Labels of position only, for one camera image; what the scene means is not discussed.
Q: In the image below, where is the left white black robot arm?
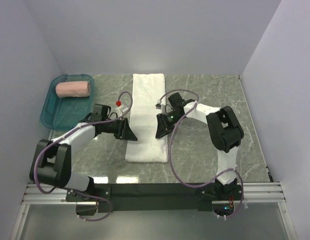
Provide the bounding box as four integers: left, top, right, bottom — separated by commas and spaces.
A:
29, 104, 138, 201

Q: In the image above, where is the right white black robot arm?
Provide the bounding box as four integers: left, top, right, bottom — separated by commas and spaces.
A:
155, 90, 244, 201

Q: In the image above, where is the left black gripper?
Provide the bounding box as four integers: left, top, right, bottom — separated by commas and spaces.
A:
102, 116, 138, 141

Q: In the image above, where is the rolled pink towel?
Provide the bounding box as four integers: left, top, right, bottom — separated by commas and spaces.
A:
55, 81, 91, 98

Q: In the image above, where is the white towel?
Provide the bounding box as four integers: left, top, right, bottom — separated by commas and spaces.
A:
125, 73, 168, 163

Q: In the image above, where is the teal plastic tray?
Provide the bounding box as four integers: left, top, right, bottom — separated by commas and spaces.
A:
40, 74, 95, 131

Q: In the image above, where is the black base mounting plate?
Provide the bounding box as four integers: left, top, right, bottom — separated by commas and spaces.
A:
65, 182, 243, 216

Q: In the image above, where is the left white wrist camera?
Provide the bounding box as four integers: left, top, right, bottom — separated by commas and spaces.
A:
114, 100, 129, 118

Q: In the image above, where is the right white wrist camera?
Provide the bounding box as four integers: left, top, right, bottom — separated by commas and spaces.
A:
155, 99, 166, 112

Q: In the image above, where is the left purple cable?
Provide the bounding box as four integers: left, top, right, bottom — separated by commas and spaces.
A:
34, 91, 133, 222

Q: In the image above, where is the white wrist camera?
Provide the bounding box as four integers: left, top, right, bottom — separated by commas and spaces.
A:
114, 100, 129, 118
155, 99, 166, 112

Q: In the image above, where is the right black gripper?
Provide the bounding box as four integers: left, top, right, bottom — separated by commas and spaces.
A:
155, 111, 185, 139

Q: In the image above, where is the aluminium rail frame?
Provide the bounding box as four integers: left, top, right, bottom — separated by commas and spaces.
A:
10, 182, 298, 240

